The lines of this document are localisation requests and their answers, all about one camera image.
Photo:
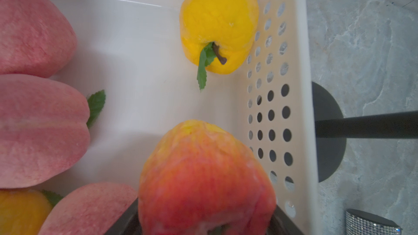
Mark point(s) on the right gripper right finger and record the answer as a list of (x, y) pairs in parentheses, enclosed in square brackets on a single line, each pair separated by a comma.
[(281, 224)]

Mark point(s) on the red orange peach bottom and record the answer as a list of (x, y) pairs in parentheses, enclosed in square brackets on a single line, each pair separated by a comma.
[(201, 180)]

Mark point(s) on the white perforated plastic basket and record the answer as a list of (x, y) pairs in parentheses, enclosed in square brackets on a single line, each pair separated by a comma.
[(132, 50)]

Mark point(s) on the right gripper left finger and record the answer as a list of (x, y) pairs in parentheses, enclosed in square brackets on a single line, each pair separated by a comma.
[(128, 223)]

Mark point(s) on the pink peach with leaf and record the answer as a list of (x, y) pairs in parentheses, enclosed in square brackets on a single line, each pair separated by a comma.
[(36, 38)]

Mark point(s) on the yellow peach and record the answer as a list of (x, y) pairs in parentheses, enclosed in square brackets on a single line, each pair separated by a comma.
[(217, 35), (23, 211)]

